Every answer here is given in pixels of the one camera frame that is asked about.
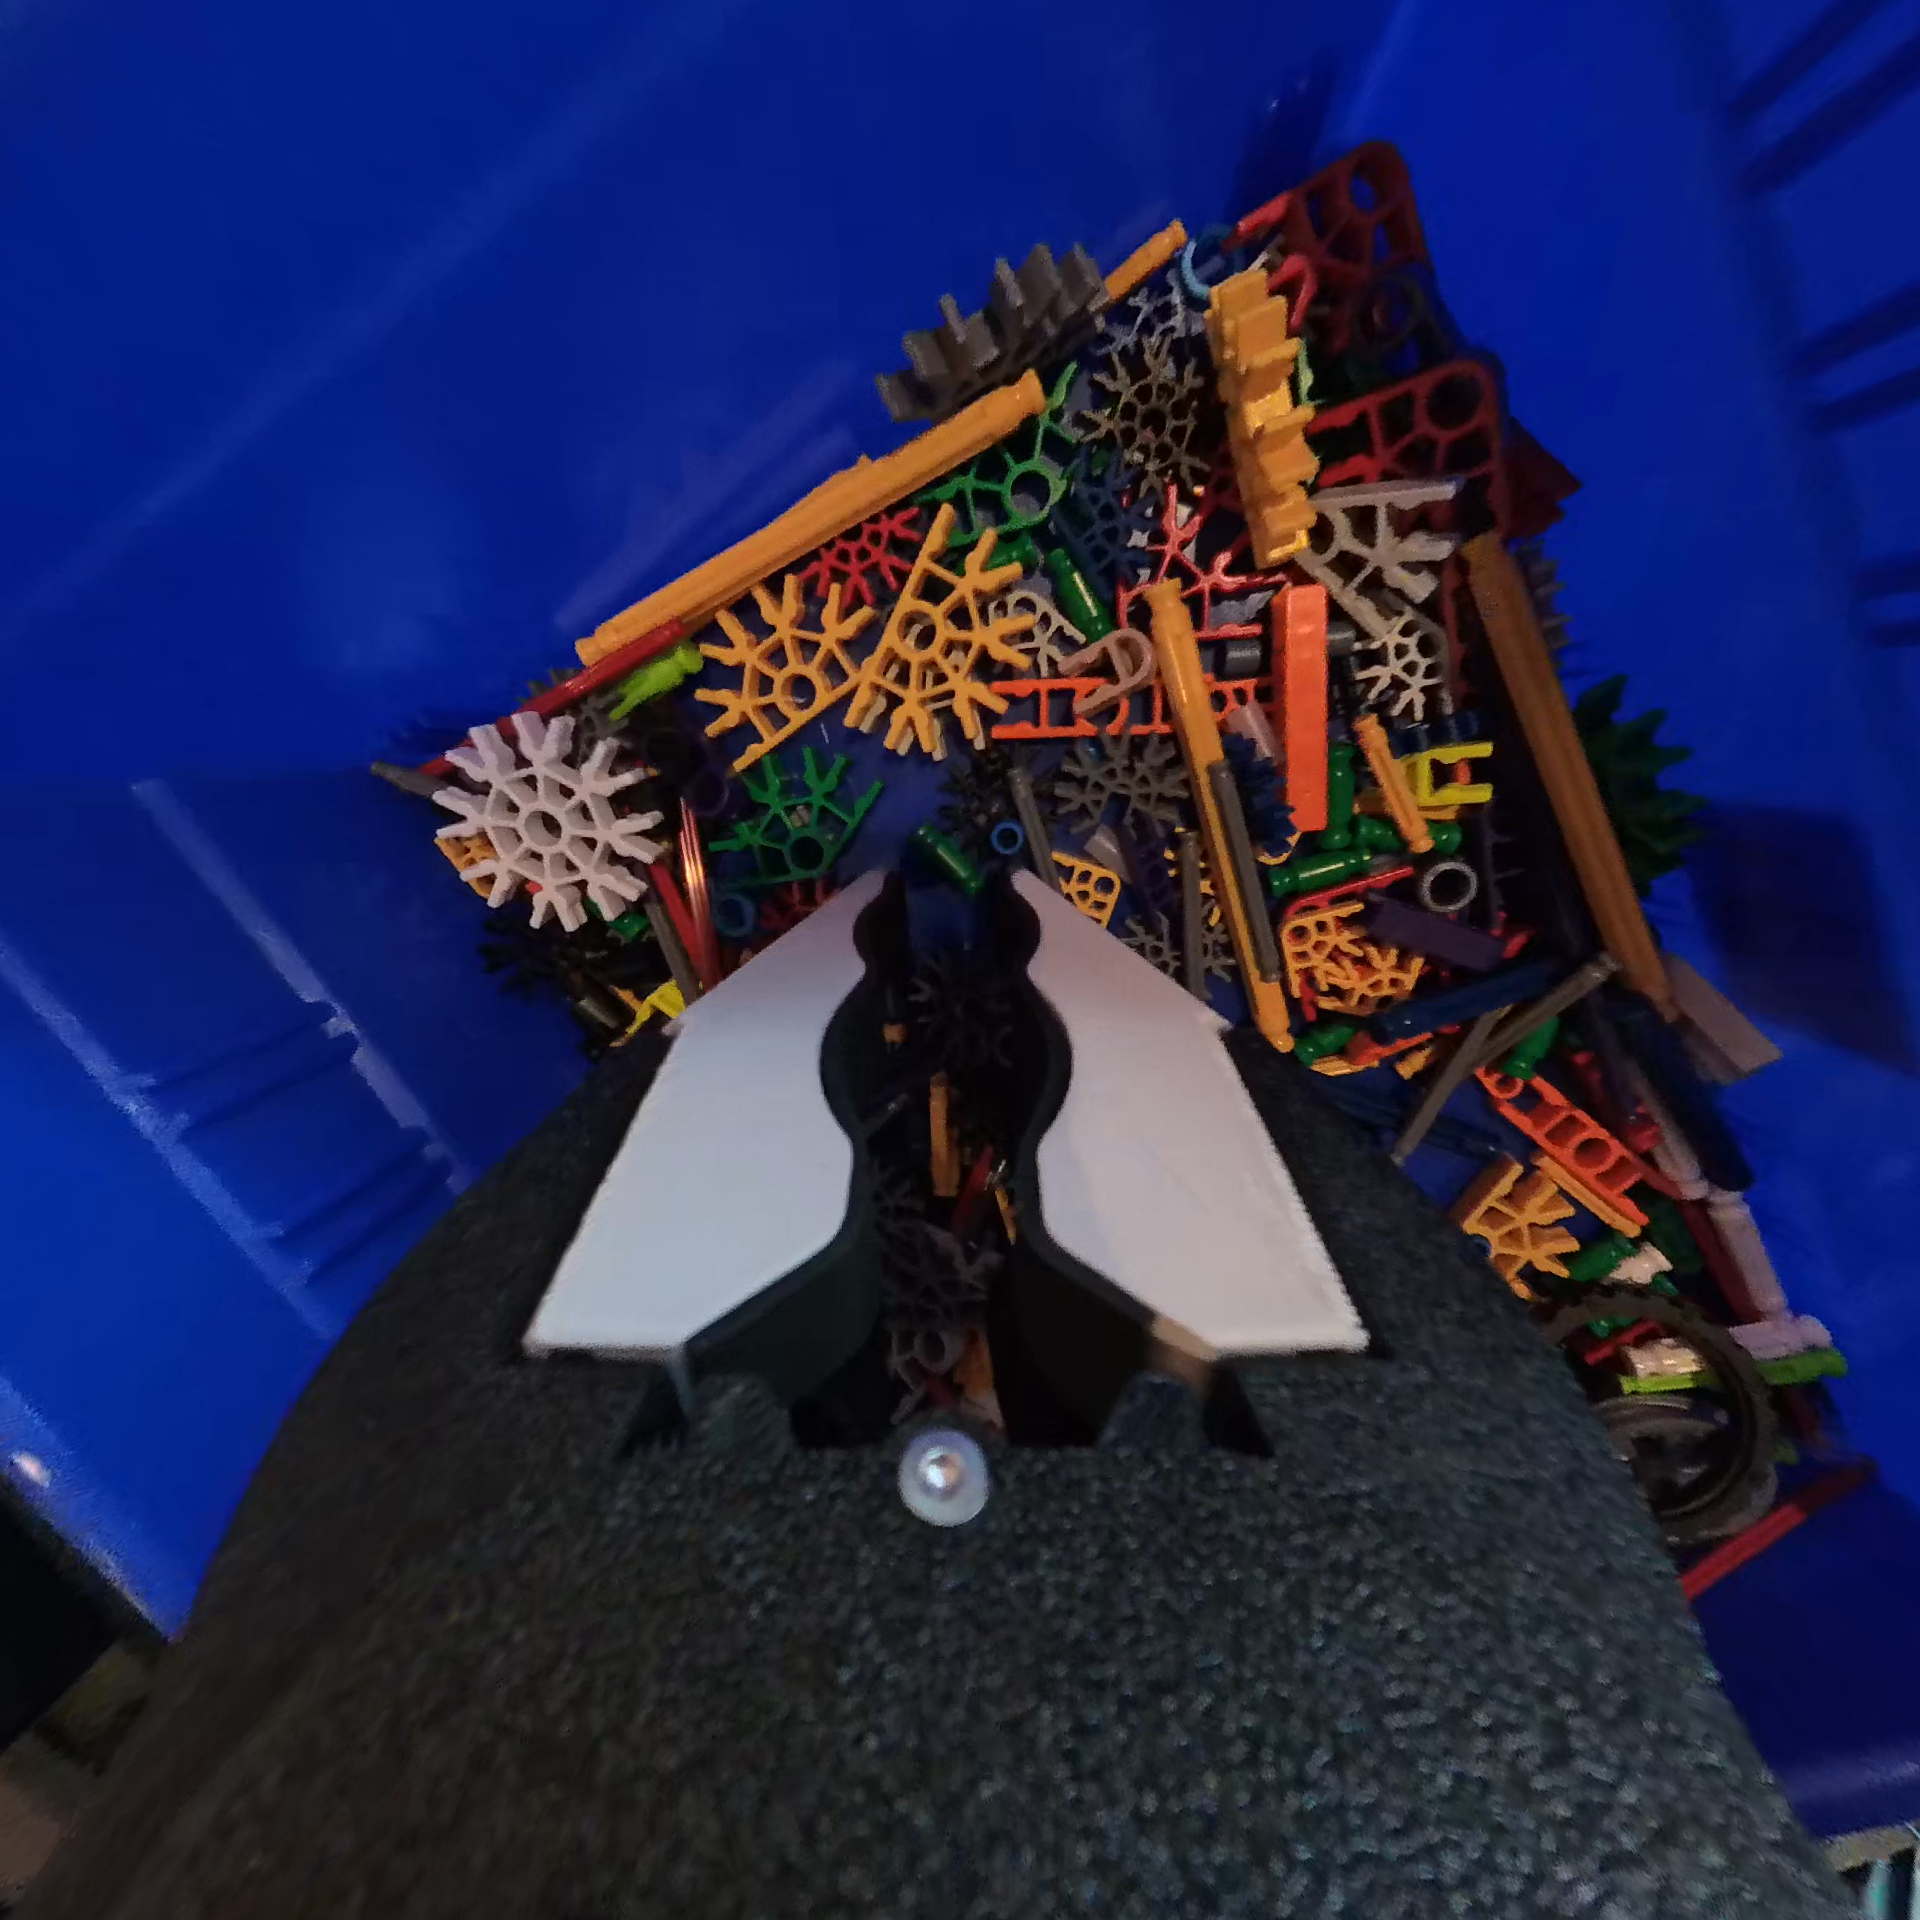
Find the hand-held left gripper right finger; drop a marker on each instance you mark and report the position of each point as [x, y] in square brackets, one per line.
[1201, 1186]

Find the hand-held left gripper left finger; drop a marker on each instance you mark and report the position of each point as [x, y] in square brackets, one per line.
[706, 1186]

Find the pile of toy pieces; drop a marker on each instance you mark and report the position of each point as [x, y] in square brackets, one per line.
[1201, 672]

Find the blue bin with square tag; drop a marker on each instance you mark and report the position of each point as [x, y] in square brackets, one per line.
[302, 452]

